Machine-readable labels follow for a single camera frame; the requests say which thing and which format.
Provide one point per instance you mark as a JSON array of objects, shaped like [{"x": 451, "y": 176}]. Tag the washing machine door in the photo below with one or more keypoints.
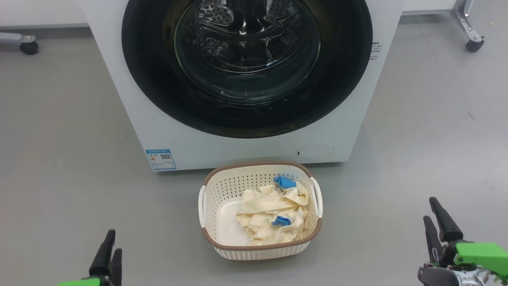
[{"x": 158, "y": 87}]

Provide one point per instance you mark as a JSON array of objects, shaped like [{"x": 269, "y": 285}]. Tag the metal partition leg bracket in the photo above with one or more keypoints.
[
  {"x": 14, "y": 37},
  {"x": 464, "y": 20}
]

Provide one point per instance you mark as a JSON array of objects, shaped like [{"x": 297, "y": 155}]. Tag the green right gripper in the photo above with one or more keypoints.
[{"x": 480, "y": 254}]

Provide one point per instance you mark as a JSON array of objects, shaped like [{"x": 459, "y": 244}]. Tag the blue energy label sticker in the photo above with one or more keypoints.
[{"x": 160, "y": 159}]

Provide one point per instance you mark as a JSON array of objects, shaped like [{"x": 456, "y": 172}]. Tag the cream basket with brown rim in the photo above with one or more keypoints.
[{"x": 222, "y": 186}]

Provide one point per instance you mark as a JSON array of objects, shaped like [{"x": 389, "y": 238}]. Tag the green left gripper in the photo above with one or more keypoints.
[{"x": 85, "y": 283}]

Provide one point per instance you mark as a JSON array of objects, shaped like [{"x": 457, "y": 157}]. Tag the cream garment with blue cuff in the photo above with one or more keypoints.
[
  {"x": 270, "y": 200},
  {"x": 266, "y": 230}
]

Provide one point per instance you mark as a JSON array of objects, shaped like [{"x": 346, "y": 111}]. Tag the white front-load washing machine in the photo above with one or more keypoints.
[{"x": 119, "y": 99}]

